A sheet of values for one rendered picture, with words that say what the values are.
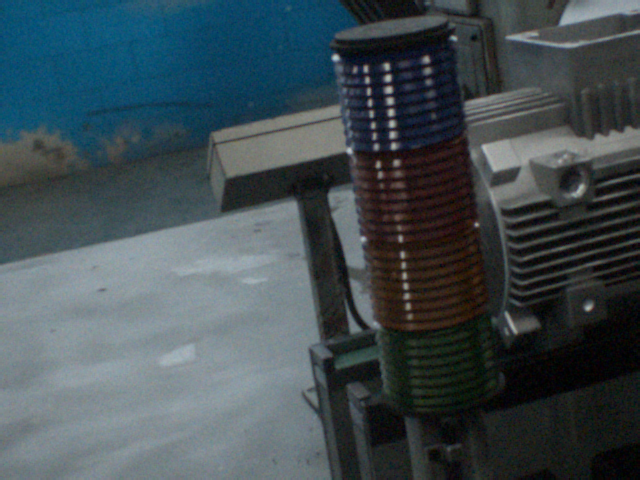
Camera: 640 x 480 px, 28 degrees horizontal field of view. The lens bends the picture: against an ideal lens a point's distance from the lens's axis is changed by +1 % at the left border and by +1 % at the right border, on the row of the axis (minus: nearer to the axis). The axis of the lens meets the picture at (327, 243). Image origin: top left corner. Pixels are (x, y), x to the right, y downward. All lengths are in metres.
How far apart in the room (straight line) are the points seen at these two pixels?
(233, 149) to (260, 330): 0.38
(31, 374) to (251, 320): 0.26
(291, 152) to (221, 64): 5.49
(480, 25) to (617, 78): 0.59
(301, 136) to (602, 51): 0.32
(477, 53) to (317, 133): 0.43
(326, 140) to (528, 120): 0.26
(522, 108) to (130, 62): 5.67
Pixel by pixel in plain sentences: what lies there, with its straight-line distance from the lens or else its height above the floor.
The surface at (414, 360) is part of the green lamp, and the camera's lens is 0.62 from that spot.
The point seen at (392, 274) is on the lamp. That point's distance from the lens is 0.61.
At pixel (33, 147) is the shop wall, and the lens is 6.58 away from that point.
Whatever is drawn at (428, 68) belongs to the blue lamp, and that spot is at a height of 1.20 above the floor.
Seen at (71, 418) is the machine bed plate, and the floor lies 0.80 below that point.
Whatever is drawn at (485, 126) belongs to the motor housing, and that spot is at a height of 1.10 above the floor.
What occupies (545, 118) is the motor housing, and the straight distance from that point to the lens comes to 0.94.
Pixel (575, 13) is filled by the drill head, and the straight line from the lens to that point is 1.39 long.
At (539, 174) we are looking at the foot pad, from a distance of 0.90.
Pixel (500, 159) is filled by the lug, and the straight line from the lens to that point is 0.89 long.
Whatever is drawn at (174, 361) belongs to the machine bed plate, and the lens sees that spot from 1.42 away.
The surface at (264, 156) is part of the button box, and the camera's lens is 1.13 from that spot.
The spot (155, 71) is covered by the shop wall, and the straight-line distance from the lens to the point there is 6.57.
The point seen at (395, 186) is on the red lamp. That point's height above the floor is 1.15.
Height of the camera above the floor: 1.30
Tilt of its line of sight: 16 degrees down
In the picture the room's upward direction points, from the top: 9 degrees counter-clockwise
